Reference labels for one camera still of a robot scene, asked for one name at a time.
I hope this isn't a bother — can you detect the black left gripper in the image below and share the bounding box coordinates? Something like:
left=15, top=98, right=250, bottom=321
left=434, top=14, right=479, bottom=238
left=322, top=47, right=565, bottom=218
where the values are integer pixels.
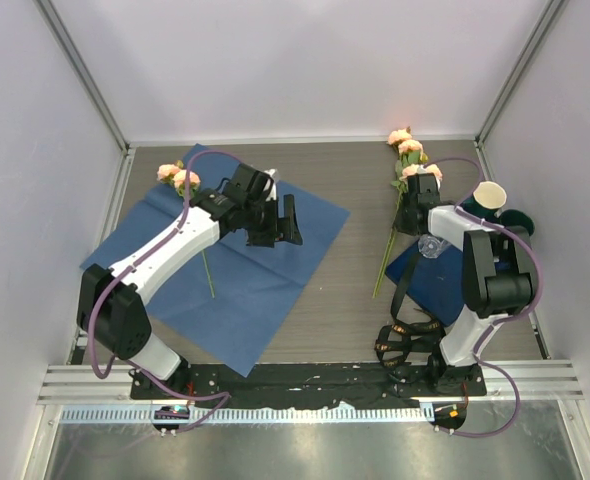
left=244, top=195, right=302, bottom=248

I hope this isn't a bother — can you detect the large blue wrapping paper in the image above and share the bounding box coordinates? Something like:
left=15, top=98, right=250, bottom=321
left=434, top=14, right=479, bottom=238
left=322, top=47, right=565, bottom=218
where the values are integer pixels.
left=80, top=152, right=349, bottom=377

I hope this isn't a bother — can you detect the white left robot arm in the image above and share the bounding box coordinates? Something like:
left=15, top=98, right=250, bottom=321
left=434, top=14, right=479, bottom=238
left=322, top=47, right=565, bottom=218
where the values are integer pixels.
left=78, top=164, right=303, bottom=399

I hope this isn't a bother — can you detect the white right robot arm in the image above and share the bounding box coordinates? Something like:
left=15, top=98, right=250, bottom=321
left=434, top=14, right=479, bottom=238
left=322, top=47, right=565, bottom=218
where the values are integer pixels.
left=390, top=170, right=541, bottom=395

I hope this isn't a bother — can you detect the dark green mug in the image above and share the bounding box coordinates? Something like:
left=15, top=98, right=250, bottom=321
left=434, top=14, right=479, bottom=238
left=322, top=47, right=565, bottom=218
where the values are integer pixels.
left=498, top=209, right=535, bottom=236
left=461, top=196, right=483, bottom=216

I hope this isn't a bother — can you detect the clear plastic cup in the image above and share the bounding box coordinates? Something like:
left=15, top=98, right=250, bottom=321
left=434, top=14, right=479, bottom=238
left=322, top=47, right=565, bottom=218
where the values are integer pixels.
left=417, top=234, right=451, bottom=259

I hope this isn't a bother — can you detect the beige paper cup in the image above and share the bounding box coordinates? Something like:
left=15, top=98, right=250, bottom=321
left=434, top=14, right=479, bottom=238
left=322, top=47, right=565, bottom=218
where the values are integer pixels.
left=473, top=181, right=507, bottom=218

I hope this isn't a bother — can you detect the black printed ribbon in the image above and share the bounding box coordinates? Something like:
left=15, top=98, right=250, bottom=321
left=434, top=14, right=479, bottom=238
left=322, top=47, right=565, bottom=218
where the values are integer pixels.
left=374, top=253, right=446, bottom=371

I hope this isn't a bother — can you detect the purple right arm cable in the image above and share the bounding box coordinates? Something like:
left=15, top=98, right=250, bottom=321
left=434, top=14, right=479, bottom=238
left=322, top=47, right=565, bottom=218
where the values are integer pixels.
left=422, top=157, right=544, bottom=439

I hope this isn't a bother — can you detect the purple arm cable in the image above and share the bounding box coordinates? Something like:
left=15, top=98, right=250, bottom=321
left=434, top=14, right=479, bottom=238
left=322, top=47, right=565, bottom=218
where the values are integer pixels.
left=87, top=148, right=234, bottom=434
left=422, top=157, right=544, bottom=439

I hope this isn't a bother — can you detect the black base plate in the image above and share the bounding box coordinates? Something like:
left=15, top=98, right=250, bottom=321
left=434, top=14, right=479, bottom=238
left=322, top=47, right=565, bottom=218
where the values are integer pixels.
left=129, top=362, right=487, bottom=408

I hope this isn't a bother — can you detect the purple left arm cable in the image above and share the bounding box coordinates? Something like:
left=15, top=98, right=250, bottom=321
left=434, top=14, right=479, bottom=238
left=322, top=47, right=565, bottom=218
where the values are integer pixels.
left=87, top=148, right=234, bottom=434

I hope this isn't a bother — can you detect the aluminium frame rail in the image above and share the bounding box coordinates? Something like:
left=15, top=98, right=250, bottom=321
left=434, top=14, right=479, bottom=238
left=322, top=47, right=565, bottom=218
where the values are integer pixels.
left=38, top=360, right=583, bottom=409

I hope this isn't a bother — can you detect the slotted cable duct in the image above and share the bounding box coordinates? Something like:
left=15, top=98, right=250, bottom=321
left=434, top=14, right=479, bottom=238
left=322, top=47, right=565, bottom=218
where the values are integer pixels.
left=60, top=402, right=434, bottom=425

